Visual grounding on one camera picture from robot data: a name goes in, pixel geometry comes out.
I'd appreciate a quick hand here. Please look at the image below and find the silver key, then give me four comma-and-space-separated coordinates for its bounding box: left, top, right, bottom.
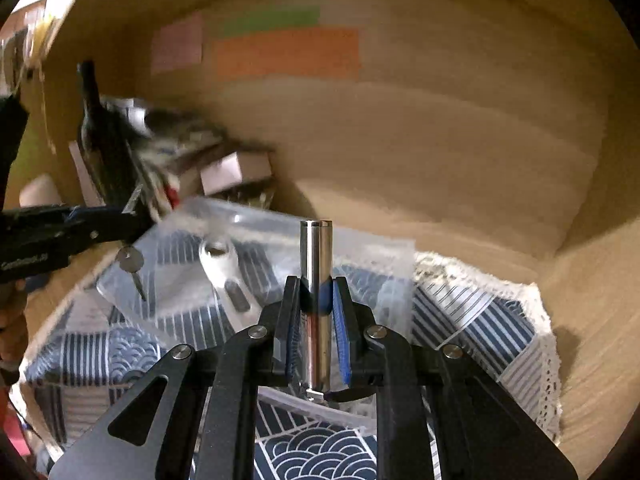
116, 246, 149, 303

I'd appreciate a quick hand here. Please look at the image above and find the blue patterned lace-edged cloth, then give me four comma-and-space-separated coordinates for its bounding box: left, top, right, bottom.
20, 227, 565, 480

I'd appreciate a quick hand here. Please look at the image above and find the pile of grey clutter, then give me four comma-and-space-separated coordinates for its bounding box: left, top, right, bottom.
102, 96, 275, 213

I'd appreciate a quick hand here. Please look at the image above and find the small white box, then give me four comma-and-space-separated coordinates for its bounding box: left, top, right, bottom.
200, 151, 274, 196

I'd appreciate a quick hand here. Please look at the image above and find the clear plastic tray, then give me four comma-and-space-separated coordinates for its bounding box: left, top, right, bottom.
95, 197, 417, 423

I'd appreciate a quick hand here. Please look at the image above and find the pink sticky note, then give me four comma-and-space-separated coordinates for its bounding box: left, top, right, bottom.
150, 12, 205, 75

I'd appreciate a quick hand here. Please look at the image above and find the green sticky note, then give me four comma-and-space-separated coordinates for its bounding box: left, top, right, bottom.
220, 6, 322, 38

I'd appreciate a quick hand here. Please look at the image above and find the person's left hand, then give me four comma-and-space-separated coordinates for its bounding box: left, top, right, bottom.
0, 280, 30, 367

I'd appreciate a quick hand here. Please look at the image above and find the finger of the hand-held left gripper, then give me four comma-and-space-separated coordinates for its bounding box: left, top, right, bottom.
59, 203, 146, 225
67, 221, 157, 247

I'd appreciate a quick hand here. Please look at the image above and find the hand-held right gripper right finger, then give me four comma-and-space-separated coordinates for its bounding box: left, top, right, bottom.
324, 275, 581, 480

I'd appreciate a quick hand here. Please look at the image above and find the white bottle opener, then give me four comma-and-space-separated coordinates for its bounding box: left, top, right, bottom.
198, 238, 253, 314

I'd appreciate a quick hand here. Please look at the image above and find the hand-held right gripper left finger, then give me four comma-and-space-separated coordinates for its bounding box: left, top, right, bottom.
47, 275, 304, 480

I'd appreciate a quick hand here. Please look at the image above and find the orange sticky note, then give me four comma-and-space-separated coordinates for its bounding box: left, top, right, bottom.
214, 27, 362, 81

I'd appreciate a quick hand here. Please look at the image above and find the silver metal cylinder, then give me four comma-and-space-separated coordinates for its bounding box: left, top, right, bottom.
299, 219, 335, 402

